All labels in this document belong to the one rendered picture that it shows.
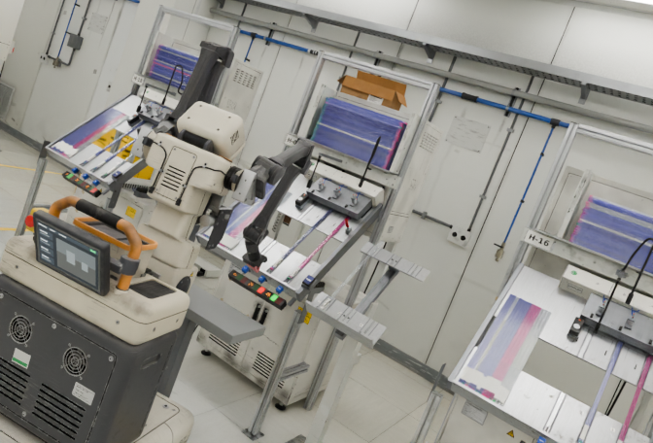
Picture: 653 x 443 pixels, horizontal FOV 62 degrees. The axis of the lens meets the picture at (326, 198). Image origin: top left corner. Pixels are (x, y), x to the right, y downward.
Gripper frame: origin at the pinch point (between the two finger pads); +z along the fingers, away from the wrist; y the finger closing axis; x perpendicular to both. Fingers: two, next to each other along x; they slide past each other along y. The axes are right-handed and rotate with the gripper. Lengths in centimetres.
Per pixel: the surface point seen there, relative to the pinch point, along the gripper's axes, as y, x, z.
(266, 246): 13.0, -19.6, 7.9
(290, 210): 20, -46, 7
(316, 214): 6, -52, 7
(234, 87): 124, -115, -6
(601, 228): -122, -89, -18
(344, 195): -3, -66, 0
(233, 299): 35, -7, 53
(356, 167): 1, -82, -6
